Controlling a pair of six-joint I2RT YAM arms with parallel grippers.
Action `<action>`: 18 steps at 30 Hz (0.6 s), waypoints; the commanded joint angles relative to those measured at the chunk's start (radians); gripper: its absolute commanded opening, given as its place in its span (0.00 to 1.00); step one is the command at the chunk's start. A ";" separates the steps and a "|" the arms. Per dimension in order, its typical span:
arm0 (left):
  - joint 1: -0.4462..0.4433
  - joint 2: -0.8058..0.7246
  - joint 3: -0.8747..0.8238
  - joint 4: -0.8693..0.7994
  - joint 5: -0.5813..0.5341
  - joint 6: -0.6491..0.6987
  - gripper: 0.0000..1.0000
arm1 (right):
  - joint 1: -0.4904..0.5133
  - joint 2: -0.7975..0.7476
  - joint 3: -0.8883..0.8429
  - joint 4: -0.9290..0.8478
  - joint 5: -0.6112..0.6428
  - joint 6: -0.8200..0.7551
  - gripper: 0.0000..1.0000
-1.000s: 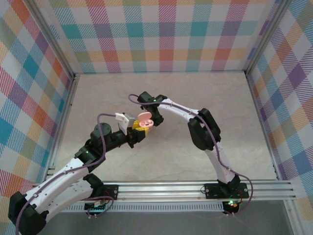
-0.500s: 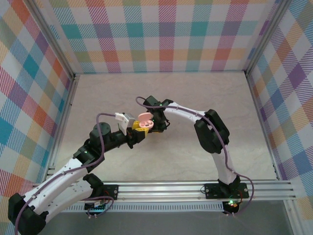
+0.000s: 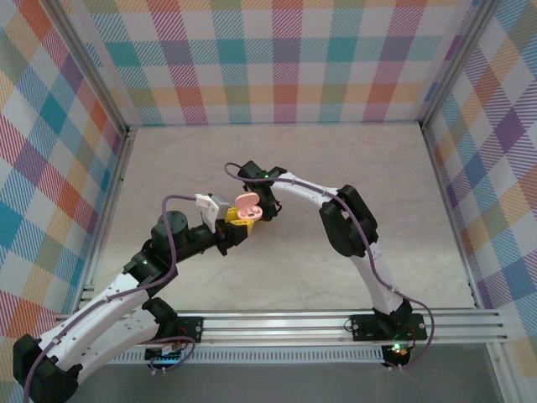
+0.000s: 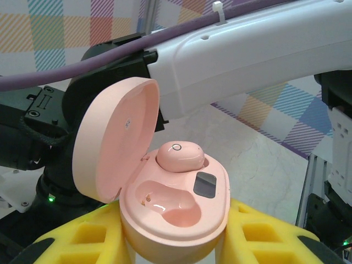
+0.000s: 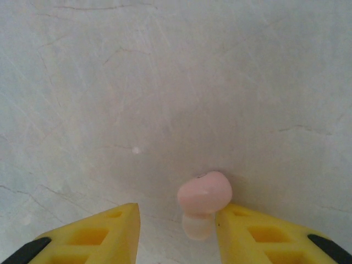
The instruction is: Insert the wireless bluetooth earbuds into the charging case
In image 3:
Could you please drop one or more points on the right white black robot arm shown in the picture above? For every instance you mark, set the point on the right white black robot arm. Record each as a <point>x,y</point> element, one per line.
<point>348,222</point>

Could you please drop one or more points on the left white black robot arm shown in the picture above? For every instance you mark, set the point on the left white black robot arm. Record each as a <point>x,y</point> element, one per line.
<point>96,319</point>

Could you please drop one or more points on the aluminium frame corner post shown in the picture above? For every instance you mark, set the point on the aluminium frame corner post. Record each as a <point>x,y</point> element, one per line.
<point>95,71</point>
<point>458,63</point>

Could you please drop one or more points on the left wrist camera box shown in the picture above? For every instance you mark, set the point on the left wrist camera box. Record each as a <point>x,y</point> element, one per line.
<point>214,203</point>

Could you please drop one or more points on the aluminium table side rail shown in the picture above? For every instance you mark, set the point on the aluminium table side rail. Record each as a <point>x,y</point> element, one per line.
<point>112,201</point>
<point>448,210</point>

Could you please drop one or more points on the pink earbud charging case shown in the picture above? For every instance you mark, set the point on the pink earbud charging case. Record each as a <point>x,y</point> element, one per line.
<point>248,205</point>

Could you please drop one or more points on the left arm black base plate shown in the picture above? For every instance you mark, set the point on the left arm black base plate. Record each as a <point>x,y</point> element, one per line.
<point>193,329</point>

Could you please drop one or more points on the aluminium frame strut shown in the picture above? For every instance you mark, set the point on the aluminium frame strut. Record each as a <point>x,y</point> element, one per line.
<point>501,373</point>

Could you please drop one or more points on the aluminium mounting rail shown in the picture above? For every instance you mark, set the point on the aluminium mounting rail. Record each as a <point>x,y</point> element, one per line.
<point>272,325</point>

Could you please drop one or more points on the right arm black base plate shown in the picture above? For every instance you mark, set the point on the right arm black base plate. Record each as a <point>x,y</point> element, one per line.
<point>365,327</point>

